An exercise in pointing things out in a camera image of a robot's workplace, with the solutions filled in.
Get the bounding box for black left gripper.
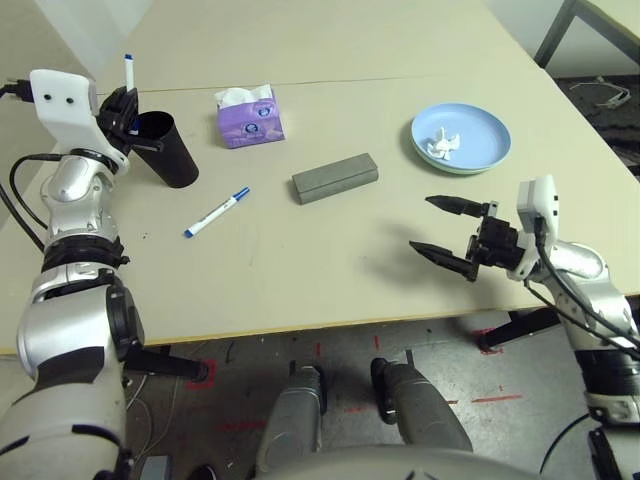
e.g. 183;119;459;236
97;87;164;154

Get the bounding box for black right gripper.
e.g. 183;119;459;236
408;194;524;284

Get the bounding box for white marker with blue cap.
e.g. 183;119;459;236
183;186;251;239
122;52;141;136

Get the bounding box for white tissue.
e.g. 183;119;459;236
423;127;461;161

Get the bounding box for blue plate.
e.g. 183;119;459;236
410;102;513;174

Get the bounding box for grey glasses case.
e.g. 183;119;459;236
291;152;380;206

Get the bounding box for black plastic cup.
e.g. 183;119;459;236
133;110;200;190

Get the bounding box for green plate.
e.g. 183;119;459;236
414;149;509;177

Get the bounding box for purple tissue pack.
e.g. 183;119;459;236
214;83;289;150

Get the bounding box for black table leg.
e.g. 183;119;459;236
122;344;211;381
474;307;564;351

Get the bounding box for grey robot right leg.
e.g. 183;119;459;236
369;357;474;454

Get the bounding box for grey robot leg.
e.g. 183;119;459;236
369;357;474;454
254;364;329;474

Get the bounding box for white plastic scrap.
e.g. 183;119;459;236
597;82;634;109
569;74;609;92

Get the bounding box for side table with black legs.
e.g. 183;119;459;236
533;0;640;69

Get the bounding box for grey robot torso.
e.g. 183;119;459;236
209;444;546;480

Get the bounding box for grey robot left leg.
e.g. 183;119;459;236
254;364;329;474

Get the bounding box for grey power adapter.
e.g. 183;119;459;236
141;455;169;480

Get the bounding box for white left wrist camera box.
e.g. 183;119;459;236
28;68;131;176

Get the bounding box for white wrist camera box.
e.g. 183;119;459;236
507;174;561;281
28;68;131;176

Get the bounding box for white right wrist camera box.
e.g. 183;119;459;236
507;174;561;281

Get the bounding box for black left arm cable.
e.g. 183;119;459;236
0;77;64;251

